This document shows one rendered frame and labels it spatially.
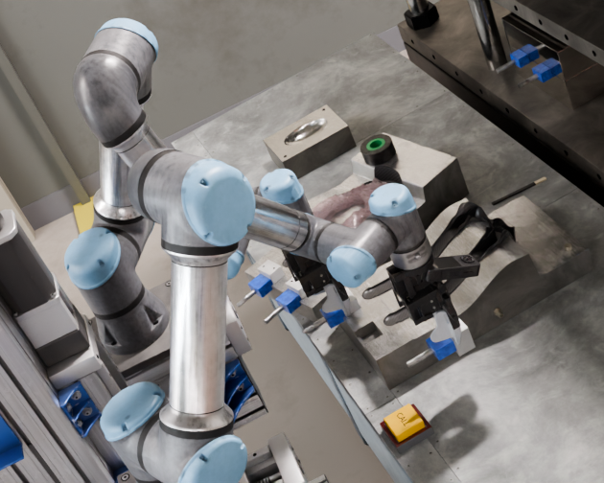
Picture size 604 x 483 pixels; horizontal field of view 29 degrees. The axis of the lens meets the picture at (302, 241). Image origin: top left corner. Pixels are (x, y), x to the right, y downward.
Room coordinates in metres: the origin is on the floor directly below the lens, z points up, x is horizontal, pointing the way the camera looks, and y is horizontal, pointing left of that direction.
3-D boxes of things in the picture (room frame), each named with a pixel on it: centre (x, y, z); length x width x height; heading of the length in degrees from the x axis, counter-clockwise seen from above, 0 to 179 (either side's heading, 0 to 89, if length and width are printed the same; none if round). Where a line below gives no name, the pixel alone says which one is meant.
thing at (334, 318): (1.94, 0.01, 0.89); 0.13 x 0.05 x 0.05; 98
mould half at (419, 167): (2.26, -0.13, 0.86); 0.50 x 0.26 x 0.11; 115
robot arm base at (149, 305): (1.99, 0.39, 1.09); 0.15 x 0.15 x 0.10
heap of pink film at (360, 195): (2.26, -0.13, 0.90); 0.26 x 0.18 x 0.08; 115
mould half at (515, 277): (1.92, -0.26, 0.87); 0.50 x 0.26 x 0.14; 98
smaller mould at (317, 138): (2.72, -0.13, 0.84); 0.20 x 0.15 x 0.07; 98
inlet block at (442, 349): (1.67, -0.15, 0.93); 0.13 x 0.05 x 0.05; 98
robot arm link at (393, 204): (1.67, -0.17, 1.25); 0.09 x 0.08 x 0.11; 122
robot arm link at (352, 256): (1.64, -0.08, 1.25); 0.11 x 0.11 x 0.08; 32
